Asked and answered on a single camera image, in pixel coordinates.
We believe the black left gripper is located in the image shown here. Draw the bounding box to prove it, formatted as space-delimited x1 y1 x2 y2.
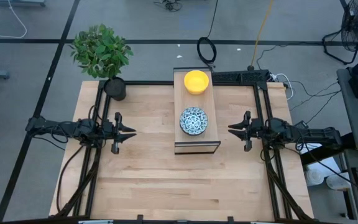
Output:
99 112 137 155

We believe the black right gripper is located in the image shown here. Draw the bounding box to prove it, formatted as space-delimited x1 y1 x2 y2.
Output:
227 111 267 152

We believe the teal floral patterned bowl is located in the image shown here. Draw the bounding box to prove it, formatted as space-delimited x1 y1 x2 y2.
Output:
179 106 209 136

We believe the yellow mini bowl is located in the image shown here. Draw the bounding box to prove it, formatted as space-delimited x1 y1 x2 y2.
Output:
183 70 210 95

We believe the green plant in black pot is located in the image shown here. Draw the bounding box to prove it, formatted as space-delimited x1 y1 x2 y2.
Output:
69 24 134 101

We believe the white round container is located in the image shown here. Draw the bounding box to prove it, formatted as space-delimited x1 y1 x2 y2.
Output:
305 169 325 187
326 172 351 191

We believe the black floor fan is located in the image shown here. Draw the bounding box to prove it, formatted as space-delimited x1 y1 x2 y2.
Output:
321 0 358 65

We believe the wooden shelf with black frame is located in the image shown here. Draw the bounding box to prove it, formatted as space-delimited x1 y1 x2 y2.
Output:
173 67 222 156

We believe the white cable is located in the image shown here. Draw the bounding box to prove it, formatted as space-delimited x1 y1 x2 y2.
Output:
0 0 29 40
270 73 295 101

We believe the black coiled cable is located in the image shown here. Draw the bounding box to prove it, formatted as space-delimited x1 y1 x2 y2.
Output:
196 0 219 68

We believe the yellow cable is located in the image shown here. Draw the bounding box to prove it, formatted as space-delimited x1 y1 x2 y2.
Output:
249 0 275 68

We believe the black cable bundle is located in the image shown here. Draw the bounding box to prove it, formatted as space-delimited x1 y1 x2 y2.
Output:
153 0 183 12

